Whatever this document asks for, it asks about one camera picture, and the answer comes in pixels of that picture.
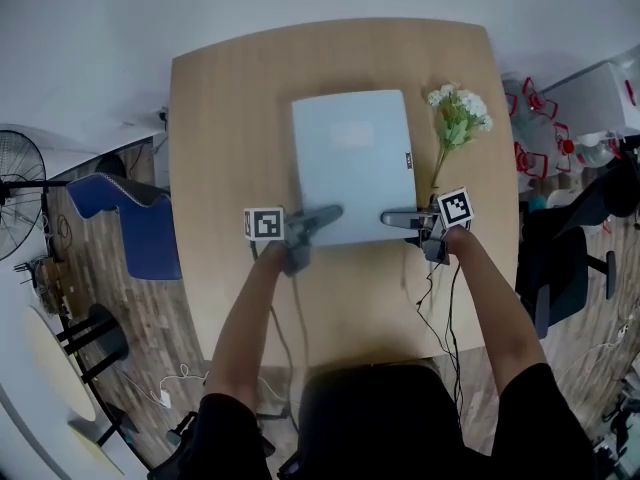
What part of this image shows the white artificial flower sprig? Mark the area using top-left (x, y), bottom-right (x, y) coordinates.
top-left (426, 83), bottom-right (494, 192)

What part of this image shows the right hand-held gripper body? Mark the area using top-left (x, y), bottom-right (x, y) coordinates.
top-left (405, 186), bottom-right (475, 264)

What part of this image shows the person's left forearm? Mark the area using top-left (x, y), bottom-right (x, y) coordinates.
top-left (203, 240), bottom-right (292, 412)

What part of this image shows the white charger with cable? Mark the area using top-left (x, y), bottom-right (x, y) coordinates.
top-left (113, 362), bottom-right (211, 410)

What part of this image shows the white water dispenser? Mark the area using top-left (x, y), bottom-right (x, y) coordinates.
top-left (542, 42), bottom-right (640, 139)

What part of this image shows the blue chair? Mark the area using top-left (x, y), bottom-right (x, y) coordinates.
top-left (65, 172), bottom-right (183, 282)

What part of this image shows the cardboard box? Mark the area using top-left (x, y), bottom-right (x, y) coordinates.
top-left (30, 255), bottom-right (71, 317)

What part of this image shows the black standing fan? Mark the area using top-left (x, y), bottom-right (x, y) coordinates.
top-left (0, 128), bottom-right (71, 264)

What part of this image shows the round beige table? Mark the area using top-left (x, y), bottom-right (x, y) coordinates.
top-left (22, 303), bottom-right (131, 449)

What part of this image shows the black office chair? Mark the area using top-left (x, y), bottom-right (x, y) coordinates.
top-left (514, 155), bottom-right (624, 340)
top-left (607, 135), bottom-right (640, 219)

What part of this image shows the person's black shirt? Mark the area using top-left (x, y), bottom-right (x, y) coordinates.
top-left (192, 361), bottom-right (597, 480)

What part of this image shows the black cable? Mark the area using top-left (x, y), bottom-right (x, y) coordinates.
top-left (448, 262), bottom-right (464, 404)
top-left (415, 261), bottom-right (464, 422)

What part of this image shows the wooden table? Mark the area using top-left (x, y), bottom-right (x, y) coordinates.
top-left (168, 17), bottom-right (521, 369)

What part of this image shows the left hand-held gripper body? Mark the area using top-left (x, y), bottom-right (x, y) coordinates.
top-left (243, 206), bottom-right (314, 277)

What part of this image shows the person's right forearm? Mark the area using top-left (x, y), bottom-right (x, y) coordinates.
top-left (442, 226), bottom-right (550, 400)

